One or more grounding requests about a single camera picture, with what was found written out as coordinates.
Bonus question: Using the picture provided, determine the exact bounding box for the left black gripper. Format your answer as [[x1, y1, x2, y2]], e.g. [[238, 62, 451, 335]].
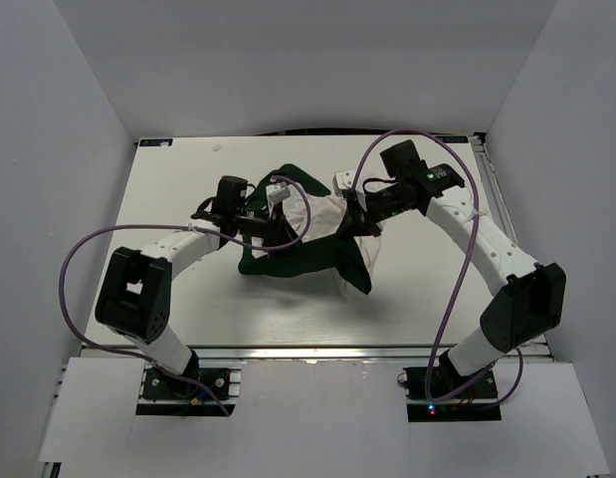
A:
[[233, 201, 306, 261]]

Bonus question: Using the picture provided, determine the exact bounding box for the white green raglan t-shirt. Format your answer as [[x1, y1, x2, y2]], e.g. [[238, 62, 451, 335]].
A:
[[238, 163, 381, 297]]

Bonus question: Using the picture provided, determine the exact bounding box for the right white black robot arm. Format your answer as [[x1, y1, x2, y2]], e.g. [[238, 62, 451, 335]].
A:
[[333, 140, 566, 403]]

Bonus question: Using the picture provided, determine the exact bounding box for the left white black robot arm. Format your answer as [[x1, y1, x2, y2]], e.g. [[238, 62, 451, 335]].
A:
[[95, 175, 305, 397]]

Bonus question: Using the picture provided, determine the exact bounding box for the left blue table label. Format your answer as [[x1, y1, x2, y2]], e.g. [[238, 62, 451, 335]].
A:
[[138, 138, 173, 147]]

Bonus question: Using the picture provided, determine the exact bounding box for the blue table label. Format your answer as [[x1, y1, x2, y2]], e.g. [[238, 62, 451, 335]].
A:
[[437, 135, 470, 144], [138, 138, 173, 147]]

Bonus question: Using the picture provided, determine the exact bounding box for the right blue table label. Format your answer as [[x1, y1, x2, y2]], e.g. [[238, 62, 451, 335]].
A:
[[437, 135, 470, 144]]

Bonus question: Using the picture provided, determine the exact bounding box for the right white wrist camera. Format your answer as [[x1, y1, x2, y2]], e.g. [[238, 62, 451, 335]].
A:
[[332, 170, 357, 198]]

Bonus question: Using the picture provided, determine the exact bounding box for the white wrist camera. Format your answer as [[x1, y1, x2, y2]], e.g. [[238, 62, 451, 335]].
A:
[[265, 182, 291, 208], [332, 170, 357, 198]]

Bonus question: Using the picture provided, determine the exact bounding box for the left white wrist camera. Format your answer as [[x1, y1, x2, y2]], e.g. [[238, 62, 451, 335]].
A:
[[265, 182, 291, 208]]

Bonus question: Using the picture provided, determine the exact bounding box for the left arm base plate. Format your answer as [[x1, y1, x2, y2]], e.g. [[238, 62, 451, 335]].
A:
[[135, 367, 241, 417]]

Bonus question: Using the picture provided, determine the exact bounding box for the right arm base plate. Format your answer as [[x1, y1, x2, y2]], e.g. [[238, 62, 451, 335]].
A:
[[396, 366, 502, 423]]

